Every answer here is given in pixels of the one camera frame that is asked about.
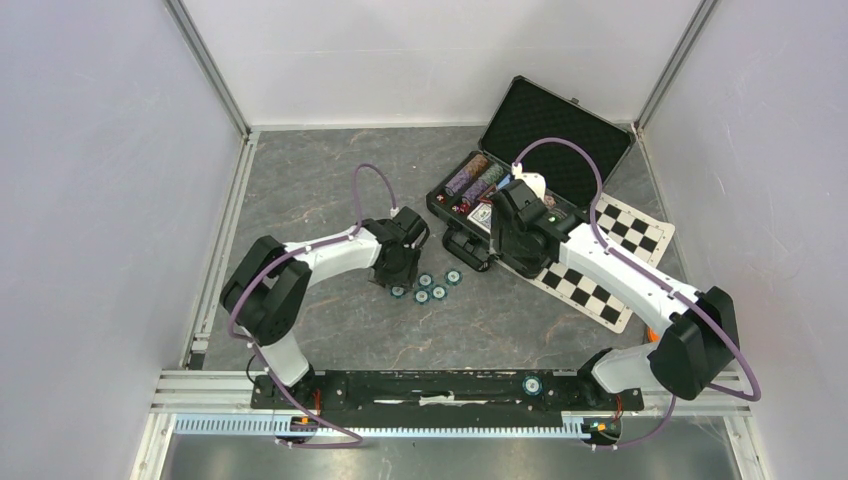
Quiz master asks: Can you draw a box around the blue card deck in case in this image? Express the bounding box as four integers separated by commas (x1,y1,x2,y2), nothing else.
468,203,492,233

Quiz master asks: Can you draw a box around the black poker set case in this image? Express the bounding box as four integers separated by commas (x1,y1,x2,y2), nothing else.
425,76,635,272

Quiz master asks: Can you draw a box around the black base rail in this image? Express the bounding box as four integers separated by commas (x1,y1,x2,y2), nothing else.
290,370,644,429

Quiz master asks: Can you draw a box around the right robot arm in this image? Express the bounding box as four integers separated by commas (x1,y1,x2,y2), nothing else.
490,180,740,408

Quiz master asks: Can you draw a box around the purple chip stack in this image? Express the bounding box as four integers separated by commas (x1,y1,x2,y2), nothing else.
462,178,491,206
444,169,474,197

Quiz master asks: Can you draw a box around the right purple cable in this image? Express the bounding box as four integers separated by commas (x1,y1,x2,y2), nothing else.
513,137,763,453

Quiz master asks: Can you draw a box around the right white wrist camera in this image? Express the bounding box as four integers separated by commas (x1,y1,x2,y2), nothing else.
511,164,547,200

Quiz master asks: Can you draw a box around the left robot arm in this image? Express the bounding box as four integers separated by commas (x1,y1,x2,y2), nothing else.
219,207,429,408

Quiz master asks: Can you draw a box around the teal chip on rail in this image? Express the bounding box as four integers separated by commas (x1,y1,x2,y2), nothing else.
522,375,543,396

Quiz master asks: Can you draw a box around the black white checkered board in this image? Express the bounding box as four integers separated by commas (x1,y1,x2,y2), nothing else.
524,194,685,334

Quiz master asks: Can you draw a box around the brown chip stack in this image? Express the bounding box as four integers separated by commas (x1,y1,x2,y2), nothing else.
463,154,488,177

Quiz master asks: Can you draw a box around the blue card deck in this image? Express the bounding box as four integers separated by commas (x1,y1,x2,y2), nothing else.
468,203,492,233
496,175,512,190

